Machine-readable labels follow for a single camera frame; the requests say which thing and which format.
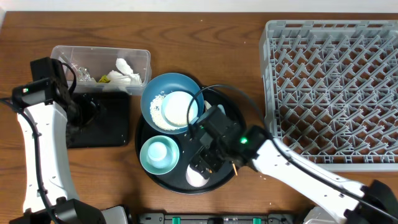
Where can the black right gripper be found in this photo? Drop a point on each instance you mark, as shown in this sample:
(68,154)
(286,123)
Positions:
(203,155)

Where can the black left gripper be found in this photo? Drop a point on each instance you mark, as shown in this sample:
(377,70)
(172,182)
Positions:
(87,102)

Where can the silver yellow snack wrapper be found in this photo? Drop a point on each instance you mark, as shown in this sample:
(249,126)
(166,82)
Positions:
(86,77)

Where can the pink cup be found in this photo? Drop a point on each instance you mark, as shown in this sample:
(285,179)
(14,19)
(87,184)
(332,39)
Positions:
(194,178)

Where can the light blue small bowl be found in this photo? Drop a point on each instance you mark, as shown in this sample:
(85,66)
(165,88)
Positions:
(176,108)

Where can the light blue cup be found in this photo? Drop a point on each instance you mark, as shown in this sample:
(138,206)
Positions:
(159,155)

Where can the white napkin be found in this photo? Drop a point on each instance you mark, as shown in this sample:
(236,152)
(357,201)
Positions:
(124,76)

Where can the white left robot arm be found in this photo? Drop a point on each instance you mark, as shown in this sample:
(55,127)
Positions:
(49,115)

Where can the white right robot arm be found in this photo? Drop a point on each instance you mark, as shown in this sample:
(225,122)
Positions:
(346,201)

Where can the clear plastic waste bin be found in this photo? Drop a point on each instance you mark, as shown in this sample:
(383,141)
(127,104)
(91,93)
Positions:
(100,61)

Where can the grey dishwasher rack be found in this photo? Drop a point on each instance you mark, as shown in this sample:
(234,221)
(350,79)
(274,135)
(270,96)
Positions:
(331,91)

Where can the right wooden chopstick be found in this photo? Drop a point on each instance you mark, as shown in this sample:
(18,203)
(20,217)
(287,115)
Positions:
(235,169)

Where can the light blue plastic knife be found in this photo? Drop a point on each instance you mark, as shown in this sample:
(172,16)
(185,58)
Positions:
(221,107)

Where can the white plastic knife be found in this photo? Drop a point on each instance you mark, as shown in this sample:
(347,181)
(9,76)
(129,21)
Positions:
(207,105)

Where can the round black serving tray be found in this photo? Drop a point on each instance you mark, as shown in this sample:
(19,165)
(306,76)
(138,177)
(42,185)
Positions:
(175,180)

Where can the black rectangular tray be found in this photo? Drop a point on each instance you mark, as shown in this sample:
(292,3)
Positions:
(108,116)

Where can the black rail at table edge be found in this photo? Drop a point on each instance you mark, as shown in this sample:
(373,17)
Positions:
(161,218)

